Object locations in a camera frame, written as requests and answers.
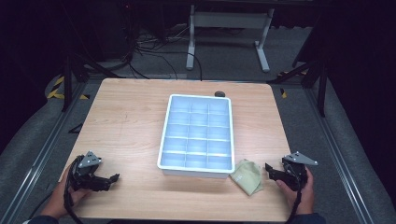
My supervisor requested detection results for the tangle of black floor cables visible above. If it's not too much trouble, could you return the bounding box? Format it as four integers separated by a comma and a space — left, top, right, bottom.
122, 21, 204, 82

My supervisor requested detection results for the person's right hand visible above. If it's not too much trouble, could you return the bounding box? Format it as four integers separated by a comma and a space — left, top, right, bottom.
275, 167, 316, 216

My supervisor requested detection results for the person's left hand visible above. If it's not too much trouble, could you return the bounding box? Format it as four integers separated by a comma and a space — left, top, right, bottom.
40, 167, 92, 219

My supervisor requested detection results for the white metal table frame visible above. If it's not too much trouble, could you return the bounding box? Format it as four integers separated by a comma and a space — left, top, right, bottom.
185, 4, 276, 74

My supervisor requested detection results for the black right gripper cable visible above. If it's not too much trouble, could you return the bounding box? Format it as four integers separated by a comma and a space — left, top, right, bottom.
285, 181, 304, 224

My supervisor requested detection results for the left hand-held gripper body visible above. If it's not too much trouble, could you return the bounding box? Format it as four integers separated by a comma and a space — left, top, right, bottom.
70, 151, 107, 192

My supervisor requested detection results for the aluminium floor rail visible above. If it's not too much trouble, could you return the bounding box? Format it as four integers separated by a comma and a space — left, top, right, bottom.
0, 79, 92, 224
304, 87, 390, 224

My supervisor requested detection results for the light green cloth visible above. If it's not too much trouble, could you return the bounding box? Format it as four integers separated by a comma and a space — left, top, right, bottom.
229, 159, 263, 197

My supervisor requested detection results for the white divided plastic tray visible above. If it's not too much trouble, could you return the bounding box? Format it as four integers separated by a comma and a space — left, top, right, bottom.
156, 93, 236, 180

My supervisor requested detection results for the black metal stand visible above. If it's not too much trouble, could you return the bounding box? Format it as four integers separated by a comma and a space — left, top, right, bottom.
266, 17, 329, 119
59, 50, 126, 113

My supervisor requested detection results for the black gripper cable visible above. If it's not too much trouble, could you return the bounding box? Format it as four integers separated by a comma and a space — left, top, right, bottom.
63, 154, 86, 224
285, 181, 304, 224

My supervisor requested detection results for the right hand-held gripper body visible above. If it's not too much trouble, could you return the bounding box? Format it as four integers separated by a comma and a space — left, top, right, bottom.
281, 151, 319, 191

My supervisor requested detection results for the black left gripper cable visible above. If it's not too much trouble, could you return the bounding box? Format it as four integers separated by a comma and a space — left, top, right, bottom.
63, 154, 86, 224

